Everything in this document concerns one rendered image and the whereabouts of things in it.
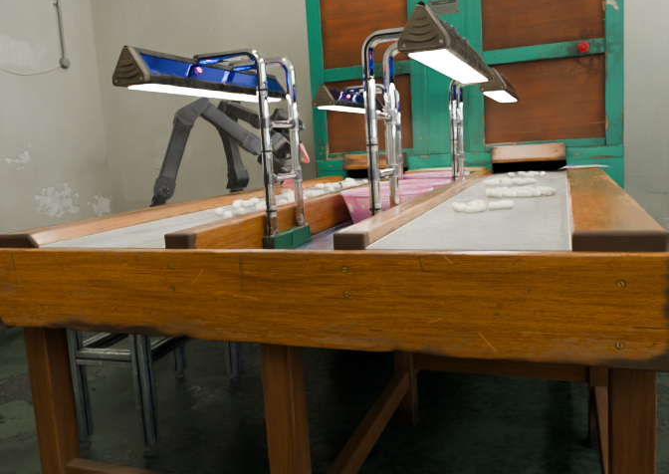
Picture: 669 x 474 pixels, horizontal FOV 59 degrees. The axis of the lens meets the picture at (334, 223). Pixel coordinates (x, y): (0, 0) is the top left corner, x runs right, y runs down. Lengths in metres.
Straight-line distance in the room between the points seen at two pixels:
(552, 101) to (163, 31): 2.61
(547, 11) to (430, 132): 0.68
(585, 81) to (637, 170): 1.05
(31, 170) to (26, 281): 2.67
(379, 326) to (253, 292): 0.22
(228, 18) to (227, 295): 3.16
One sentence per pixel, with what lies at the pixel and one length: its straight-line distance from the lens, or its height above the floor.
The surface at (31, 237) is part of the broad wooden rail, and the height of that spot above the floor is 0.76.
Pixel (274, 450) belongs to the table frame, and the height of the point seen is 0.36.
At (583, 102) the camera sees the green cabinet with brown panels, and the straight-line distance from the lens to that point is 2.69.
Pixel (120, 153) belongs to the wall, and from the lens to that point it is 4.43.
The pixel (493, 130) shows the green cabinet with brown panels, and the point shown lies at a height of 0.93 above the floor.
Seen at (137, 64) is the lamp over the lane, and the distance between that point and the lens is 1.19.
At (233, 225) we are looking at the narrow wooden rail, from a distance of 1.20.
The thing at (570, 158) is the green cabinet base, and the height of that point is 0.79.
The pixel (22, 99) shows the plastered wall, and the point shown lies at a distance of 3.98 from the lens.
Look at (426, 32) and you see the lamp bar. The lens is 0.96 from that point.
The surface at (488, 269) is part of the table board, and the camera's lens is 0.87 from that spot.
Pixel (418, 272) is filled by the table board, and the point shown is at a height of 0.71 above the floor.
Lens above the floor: 0.90
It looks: 7 degrees down
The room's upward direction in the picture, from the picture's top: 4 degrees counter-clockwise
